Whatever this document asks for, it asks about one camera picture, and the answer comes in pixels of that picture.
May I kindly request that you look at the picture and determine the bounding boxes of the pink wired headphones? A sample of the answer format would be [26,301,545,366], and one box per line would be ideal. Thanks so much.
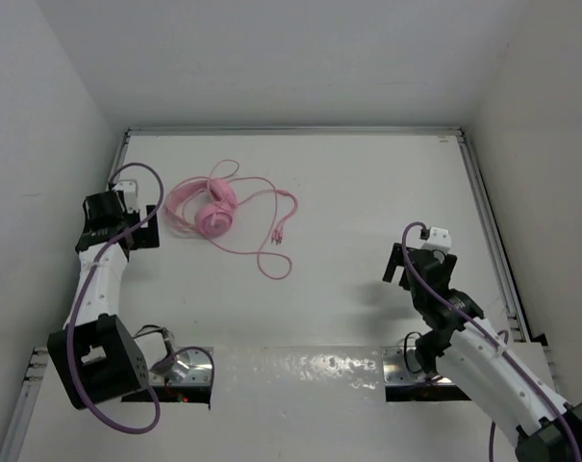
[162,159,299,281]

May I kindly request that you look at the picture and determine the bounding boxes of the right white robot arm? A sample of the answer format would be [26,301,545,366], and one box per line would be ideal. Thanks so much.
[383,243,582,461]

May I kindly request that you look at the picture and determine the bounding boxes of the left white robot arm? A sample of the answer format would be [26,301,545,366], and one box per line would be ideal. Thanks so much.
[73,180,160,404]

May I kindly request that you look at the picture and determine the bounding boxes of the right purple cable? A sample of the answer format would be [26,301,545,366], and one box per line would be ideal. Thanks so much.
[401,221,582,462]

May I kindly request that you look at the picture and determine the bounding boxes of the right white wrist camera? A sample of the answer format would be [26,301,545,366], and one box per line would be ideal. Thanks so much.
[419,226,452,254]

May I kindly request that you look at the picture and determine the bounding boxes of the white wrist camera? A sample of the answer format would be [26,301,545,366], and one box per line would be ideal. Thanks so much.
[419,226,452,254]
[111,179,139,214]

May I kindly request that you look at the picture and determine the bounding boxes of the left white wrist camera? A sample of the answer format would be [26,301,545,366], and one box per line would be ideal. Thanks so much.
[111,179,139,214]

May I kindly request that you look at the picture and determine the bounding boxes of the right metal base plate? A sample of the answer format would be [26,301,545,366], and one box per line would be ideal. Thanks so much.
[381,346,454,388]

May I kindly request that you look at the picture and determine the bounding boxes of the metal base plate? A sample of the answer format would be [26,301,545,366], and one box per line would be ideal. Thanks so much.
[381,346,454,388]
[144,346,215,387]

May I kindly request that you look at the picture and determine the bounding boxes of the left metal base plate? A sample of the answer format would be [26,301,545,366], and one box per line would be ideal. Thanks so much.
[144,346,215,387]

